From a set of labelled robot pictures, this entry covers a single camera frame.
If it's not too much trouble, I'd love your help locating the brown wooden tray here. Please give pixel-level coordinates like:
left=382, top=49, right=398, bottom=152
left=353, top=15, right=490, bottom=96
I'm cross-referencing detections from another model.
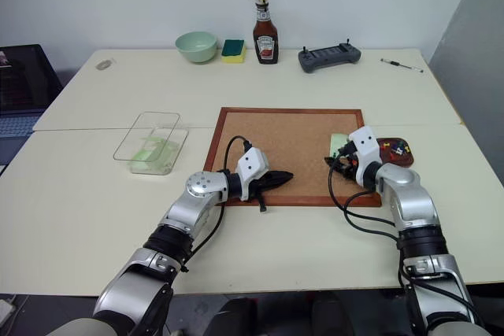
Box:
left=375, top=137, right=417, bottom=168

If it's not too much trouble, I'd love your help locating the grey remote controller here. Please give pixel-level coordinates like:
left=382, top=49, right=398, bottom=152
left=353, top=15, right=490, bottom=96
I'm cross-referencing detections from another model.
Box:
left=297, top=38, right=363, bottom=75

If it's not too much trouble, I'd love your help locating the dark rounded shape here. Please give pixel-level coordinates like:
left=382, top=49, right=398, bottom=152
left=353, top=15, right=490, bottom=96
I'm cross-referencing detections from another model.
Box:
left=217, top=297, right=260, bottom=336

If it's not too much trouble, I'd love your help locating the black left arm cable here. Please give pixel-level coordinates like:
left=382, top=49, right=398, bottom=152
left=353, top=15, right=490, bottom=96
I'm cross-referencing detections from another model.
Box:
left=223, top=135, right=254, bottom=175

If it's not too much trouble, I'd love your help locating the green sticky notes pile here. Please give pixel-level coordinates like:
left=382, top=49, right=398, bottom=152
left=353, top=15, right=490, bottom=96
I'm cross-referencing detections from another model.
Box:
left=132, top=137, right=179, bottom=168

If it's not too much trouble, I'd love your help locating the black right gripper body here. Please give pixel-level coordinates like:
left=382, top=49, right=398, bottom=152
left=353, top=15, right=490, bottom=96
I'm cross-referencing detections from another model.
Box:
left=341, top=154, right=361, bottom=184

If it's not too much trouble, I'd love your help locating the clear plastic box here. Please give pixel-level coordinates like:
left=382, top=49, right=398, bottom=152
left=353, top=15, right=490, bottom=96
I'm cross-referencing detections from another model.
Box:
left=113, top=111, right=191, bottom=176

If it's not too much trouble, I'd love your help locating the dark laptop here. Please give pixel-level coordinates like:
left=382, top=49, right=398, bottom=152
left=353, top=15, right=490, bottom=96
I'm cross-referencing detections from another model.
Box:
left=0, top=43, right=65, bottom=166

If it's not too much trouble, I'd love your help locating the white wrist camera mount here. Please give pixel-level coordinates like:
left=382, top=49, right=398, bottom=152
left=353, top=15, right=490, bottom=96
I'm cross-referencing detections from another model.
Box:
left=235, top=146, right=271, bottom=201
left=348, top=125, right=384, bottom=186

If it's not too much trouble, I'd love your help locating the wood framed cork board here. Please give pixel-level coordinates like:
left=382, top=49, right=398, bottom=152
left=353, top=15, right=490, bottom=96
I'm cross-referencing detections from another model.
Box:
left=203, top=106, right=384, bottom=209

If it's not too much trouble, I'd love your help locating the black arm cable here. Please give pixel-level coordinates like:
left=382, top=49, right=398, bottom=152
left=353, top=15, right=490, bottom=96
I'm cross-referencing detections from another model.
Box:
left=223, top=135, right=254, bottom=175
left=328, top=145, right=401, bottom=242

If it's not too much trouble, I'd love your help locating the green sticky note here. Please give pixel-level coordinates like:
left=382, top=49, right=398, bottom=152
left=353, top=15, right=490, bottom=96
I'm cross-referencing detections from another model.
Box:
left=328, top=132, right=350, bottom=157

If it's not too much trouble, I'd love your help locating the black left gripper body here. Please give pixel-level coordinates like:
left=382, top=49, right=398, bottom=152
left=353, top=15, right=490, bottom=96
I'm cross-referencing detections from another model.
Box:
left=249, top=173, right=276, bottom=204

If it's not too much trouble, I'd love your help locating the grey partition panel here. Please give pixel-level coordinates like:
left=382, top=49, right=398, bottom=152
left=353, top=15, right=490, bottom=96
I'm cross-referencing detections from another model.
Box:
left=428, top=0, right=504, bottom=190

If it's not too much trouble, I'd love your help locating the ketchup bottle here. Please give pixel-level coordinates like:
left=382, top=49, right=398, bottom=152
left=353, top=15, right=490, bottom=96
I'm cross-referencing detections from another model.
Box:
left=253, top=2, right=281, bottom=65

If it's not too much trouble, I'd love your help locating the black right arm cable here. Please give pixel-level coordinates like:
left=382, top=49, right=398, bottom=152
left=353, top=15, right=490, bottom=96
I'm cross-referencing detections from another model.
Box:
left=328, top=145, right=401, bottom=242

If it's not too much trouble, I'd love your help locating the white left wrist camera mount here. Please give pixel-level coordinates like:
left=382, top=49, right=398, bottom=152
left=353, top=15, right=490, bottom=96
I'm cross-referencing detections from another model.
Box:
left=235, top=146, right=271, bottom=201

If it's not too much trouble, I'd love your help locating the yellow green sponge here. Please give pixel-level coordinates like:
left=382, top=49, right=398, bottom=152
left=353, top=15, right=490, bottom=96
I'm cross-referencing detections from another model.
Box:
left=220, top=39, right=248, bottom=65

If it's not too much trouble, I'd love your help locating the mint green bowl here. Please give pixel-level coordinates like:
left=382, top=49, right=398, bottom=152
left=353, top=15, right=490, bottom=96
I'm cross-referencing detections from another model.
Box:
left=175, top=31, right=219, bottom=65

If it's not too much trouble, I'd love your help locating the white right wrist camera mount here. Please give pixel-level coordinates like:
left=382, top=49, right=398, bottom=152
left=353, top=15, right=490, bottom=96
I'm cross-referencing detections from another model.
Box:
left=348, top=125, right=384, bottom=186

